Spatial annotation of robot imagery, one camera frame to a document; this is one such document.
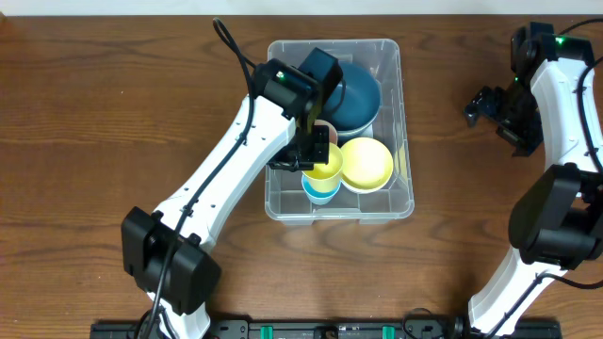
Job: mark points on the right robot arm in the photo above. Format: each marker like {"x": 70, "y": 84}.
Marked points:
{"x": 557, "y": 223}

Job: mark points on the dark blue bowl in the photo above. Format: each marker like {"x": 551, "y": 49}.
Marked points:
{"x": 364, "y": 131}
{"x": 355, "y": 101}

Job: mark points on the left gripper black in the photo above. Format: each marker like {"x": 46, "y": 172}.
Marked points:
{"x": 303, "y": 153}

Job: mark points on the yellow small bowl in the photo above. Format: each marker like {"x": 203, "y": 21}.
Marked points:
{"x": 366, "y": 159}

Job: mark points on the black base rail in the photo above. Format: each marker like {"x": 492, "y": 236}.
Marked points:
{"x": 414, "y": 327}

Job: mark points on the blue cup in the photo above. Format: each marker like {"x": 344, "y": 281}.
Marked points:
{"x": 315, "y": 197}

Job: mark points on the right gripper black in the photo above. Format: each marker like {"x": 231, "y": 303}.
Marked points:
{"x": 493, "y": 118}

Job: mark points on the clear plastic storage container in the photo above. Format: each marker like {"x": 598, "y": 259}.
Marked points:
{"x": 285, "y": 199}

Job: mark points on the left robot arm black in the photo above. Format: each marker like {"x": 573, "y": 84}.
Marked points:
{"x": 167, "y": 251}

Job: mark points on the pink cup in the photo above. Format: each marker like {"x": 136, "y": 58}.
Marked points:
{"x": 333, "y": 136}

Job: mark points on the white small bowl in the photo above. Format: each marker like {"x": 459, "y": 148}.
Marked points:
{"x": 366, "y": 187}

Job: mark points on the yellow cup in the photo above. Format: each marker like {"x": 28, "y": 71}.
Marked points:
{"x": 325, "y": 178}

